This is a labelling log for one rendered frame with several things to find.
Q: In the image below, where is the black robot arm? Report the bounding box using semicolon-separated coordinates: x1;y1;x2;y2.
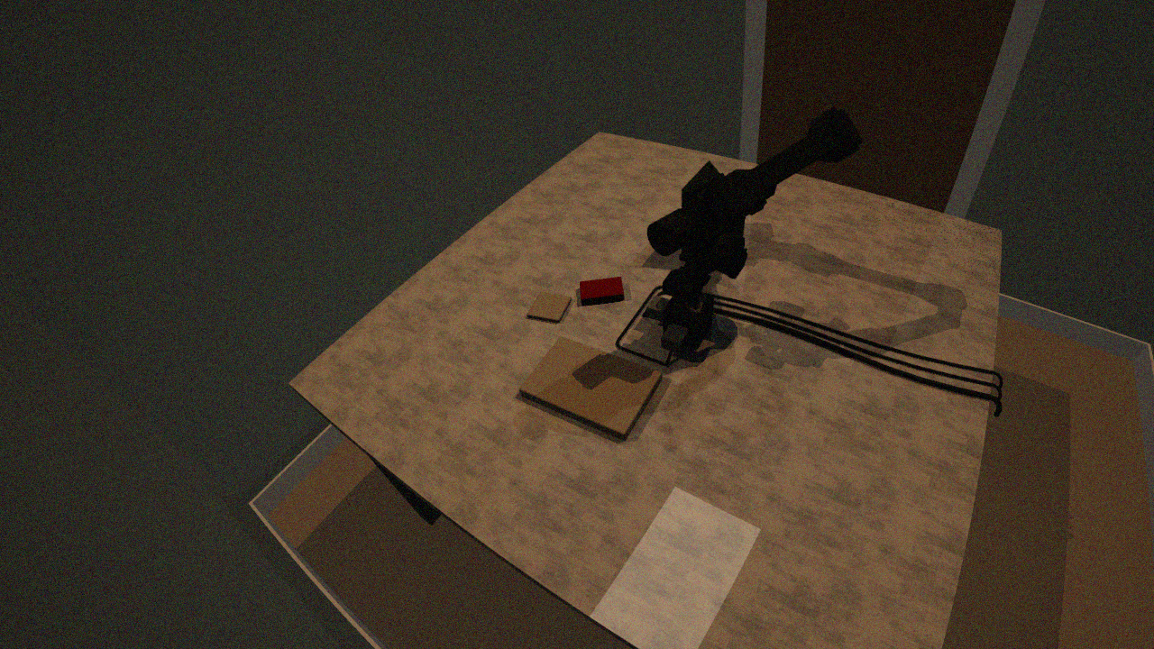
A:
647;107;863;279

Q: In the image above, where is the flat tan rectangular board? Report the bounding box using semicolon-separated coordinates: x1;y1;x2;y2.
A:
519;336;662;441

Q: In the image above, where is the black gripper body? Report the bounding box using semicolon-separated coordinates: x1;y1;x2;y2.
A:
662;232;730;303

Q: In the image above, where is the flat brown square tile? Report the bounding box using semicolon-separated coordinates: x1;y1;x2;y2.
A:
527;292;572;323

